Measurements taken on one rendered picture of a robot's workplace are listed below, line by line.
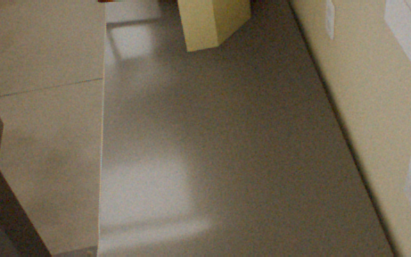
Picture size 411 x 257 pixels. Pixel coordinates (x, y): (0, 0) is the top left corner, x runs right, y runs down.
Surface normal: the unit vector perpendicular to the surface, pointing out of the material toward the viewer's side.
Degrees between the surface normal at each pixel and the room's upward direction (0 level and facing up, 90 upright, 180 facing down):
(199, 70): 0
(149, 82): 0
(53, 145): 0
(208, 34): 90
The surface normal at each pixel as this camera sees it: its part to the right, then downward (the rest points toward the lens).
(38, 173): -0.14, -0.70
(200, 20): 0.11, 0.69
